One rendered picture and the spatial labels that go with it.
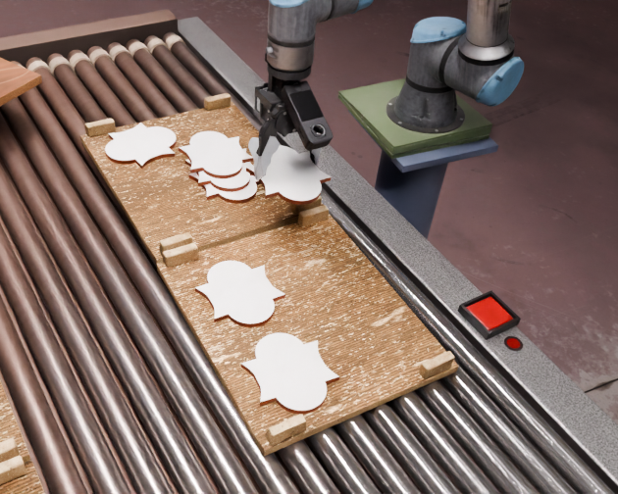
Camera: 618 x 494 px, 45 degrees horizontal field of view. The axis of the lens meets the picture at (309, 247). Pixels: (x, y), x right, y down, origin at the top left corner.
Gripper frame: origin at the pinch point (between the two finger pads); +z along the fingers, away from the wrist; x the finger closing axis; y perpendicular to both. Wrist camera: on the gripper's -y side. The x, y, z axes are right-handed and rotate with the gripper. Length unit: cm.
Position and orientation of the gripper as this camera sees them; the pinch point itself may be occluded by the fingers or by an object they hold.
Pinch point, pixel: (288, 172)
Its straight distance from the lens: 132.1
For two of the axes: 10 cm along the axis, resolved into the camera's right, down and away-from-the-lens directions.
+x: -8.7, 2.7, -4.2
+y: -4.9, -5.9, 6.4
